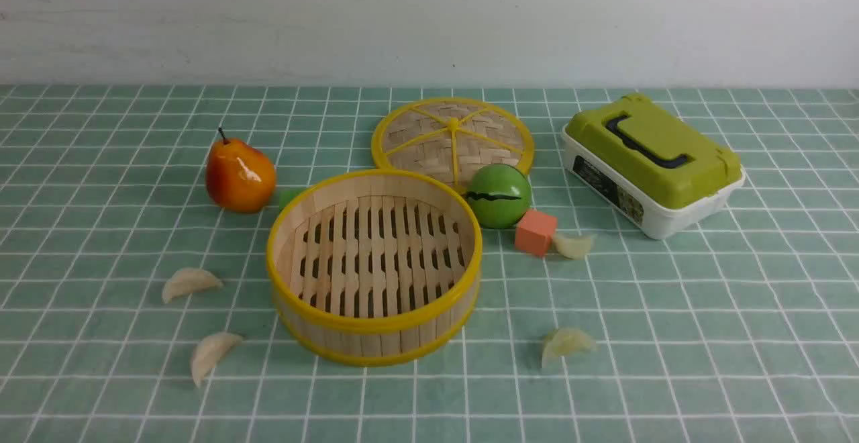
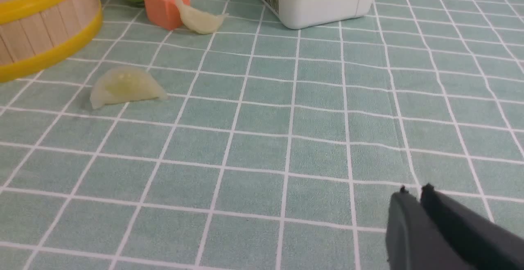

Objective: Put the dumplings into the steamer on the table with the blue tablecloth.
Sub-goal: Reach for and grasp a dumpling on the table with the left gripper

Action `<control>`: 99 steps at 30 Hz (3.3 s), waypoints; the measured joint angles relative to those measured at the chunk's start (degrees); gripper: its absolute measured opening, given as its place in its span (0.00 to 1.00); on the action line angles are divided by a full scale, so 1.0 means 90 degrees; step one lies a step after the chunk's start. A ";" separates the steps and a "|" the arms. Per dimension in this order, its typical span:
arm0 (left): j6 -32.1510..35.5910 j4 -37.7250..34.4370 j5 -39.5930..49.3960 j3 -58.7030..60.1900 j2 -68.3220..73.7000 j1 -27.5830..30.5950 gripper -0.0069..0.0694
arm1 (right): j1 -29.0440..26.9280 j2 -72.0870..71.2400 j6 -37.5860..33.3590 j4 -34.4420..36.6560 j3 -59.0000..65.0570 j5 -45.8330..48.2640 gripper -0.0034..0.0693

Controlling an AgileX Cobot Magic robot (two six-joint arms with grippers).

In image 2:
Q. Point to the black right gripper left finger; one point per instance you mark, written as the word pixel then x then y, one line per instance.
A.
pixel 413 241

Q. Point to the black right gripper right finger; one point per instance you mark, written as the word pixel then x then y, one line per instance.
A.
pixel 480 242

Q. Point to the translucent dumpling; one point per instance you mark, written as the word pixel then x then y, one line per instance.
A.
pixel 199 21
pixel 124 84

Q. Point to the bamboo steamer tray yellow rim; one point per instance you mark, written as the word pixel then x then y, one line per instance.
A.
pixel 37 34

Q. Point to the green checkered tablecloth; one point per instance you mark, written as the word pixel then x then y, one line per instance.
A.
pixel 276 149

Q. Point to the orange foam cube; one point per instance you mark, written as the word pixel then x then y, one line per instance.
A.
pixel 164 13

